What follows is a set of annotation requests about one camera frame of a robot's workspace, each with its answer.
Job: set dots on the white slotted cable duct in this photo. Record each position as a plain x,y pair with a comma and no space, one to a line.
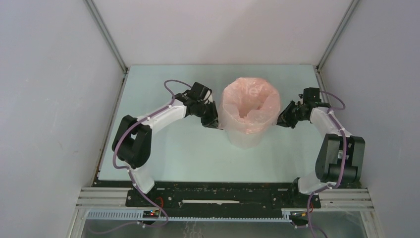
144,215

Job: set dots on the aluminium frame rail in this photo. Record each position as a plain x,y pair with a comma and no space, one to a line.
186,151

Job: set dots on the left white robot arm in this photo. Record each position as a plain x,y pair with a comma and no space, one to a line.
133,140

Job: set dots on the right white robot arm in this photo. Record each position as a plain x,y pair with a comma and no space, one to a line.
341,155

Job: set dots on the white paper trash bin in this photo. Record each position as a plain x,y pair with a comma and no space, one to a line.
243,140

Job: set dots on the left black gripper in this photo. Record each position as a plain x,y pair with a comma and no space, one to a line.
212,121

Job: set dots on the pink plastic trash bag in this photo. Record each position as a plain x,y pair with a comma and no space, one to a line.
249,106

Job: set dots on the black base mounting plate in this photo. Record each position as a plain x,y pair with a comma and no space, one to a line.
220,199

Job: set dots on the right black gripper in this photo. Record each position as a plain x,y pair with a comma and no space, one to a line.
285,119

